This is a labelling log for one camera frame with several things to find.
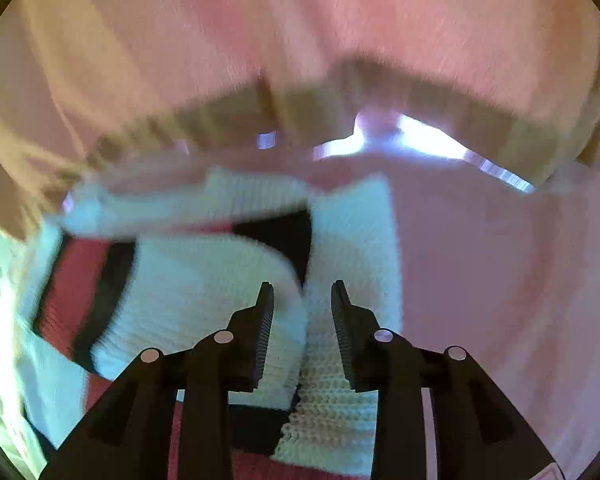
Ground pink curtain with tan hem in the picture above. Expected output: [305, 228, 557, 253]
[0, 0, 600, 201]

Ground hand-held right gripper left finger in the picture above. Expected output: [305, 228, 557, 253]
[40, 281, 275, 480]

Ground white knit sweater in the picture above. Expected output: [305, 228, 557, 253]
[17, 165, 405, 480]

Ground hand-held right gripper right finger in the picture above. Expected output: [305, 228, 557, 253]
[331, 280, 559, 480]

